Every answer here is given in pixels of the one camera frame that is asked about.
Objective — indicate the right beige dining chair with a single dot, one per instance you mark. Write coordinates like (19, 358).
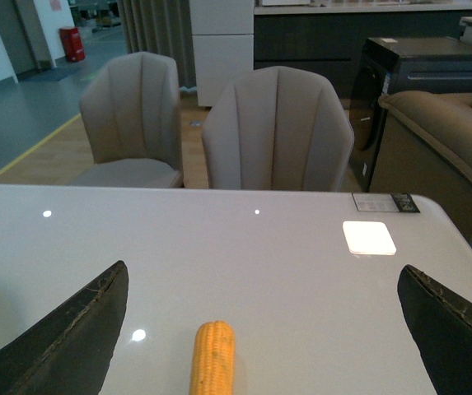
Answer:
(277, 128)

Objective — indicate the white cabinet column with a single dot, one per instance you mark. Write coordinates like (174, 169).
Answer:
(223, 44)

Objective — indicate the dark kitchen counter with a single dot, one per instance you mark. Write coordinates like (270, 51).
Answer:
(326, 37)

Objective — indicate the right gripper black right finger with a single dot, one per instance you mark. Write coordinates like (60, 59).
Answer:
(440, 322)

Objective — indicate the table label sticker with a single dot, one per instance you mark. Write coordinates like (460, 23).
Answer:
(382, 202)

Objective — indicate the left beige dining chair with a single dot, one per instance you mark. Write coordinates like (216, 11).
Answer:
(131, 115)

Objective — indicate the yellow corn cob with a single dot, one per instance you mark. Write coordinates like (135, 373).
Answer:
(213, 360)

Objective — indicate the beige dining chair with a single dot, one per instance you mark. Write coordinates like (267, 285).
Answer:
(277, 128)
(131, 115)

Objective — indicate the grey curtain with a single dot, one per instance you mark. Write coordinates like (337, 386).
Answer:
(162, 27)

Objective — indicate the black washing machine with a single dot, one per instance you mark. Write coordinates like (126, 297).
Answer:
(398, 70)

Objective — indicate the brown sofa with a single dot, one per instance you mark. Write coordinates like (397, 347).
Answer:
(428, 151)

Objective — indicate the red box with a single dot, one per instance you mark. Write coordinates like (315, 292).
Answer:
(72, 44)

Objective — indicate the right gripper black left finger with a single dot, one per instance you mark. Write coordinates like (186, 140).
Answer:
(69, 350)

